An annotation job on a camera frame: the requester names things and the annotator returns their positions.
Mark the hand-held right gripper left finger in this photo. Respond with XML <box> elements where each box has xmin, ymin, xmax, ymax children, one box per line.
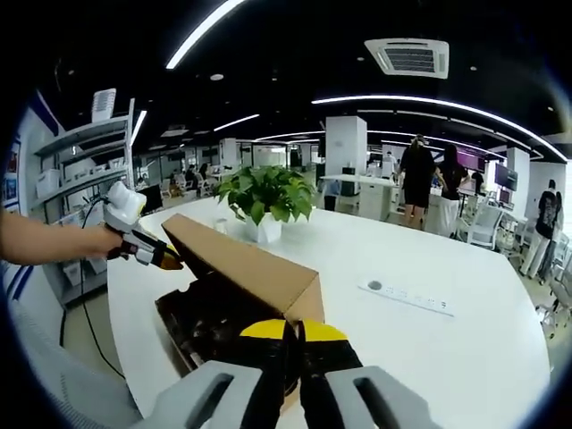
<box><xmin>145</xmin><ymin>319</ymin><xmax>294</xmax><ymax>429</ymax></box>

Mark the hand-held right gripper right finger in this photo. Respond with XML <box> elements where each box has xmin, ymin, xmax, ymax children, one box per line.
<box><xmin>298</xmin><ymin>319</ymin><xmax>442</xmax><ymax>429</ymax></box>

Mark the brown cardboard shoe box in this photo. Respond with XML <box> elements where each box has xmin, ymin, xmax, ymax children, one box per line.
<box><xmin>155</xmin><ymin>213</ymin><xmax>325</xmax><ymax>406</ymax></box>

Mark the person's left hand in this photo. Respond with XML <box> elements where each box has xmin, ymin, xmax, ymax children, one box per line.
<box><xmin>87</xmin><ymin>223</ymin><xmax>125</xmax><ymax>263</ymax></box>

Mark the row of white storage bins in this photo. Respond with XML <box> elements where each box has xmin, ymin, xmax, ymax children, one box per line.
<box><xmin>35</xmin><ymin>165</ymin><xmax>130</xmax><ymax>200</ymax></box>

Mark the grey metal shelf rack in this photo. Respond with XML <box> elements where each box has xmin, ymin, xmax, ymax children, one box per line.
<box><xmin>30</xmin><ymin>97</ymin><xmax>136</xmax><ymax>305</ymax></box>

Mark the ribbed white crate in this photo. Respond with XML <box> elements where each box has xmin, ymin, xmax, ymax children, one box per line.
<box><xmin>91</xmin><ymin>88</ymin><xmax>117</xmax><ymax>122</ymax></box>

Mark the white table power strip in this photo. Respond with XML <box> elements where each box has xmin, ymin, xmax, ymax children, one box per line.
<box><xmin>357</xmin><ymin>276</ymin><xmax>456</xmax><ymax>318</ymax></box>

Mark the green potted plant white pot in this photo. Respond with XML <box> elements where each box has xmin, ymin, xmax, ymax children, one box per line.
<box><xmin>214</xmin><ymin>164</ymin><xmax>316</xmax><ymax>245</ymax></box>

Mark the grey mesh office chair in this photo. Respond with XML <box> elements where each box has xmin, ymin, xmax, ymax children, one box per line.
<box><xmin>8</xmin><ymin>299</ymin><xmax>140</xmax><ymax>429</ymax></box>

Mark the straight ceiling light strip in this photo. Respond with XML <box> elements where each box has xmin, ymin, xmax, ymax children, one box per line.
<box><xmin>164</xmin><ymin>0</ymin><xmax>248</xmax><ymax>71</ymax></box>

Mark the white office desk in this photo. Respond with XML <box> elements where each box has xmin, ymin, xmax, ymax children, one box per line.
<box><xmin>319</xmin><ymin>173</ymin><xmax>400</xmax><ymax>221</ymax></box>

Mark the row of white office chairs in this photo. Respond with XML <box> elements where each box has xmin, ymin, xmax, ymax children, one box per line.
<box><xmin>534</xmin><ymin>231</ymin><xmax>572</xmax><ymax>341</ymax></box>

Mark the long curved ceiling light strip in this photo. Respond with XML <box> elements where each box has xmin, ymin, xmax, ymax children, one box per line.
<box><xmin>311</xmin><ymin>94</ymin><xmax>568</xmax><ymax>163</ymax></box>

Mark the ceiling air conditioner unit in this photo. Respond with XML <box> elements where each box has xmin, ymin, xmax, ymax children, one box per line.
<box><xmin>364</xmin><ymin>38</ymin><xmax>450</xmax><ymax>80</ymax></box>

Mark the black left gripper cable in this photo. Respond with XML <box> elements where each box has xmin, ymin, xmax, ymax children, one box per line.
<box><xmin>59</xmin><ymin>196</ymin><xmax>126</xmax><ymax>381</ymax></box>

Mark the wall poster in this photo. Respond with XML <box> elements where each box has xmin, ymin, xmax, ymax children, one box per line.
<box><xmin>0</xmin><ymin>142</ymin><xmax>23</xmax><ymax>214</ymax></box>

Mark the purple wall screen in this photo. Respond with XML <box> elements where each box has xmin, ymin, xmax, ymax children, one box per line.
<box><xmin>455</xmin><ymin>149</ymin><xmax>489</xmax><ymax>173</ymax></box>

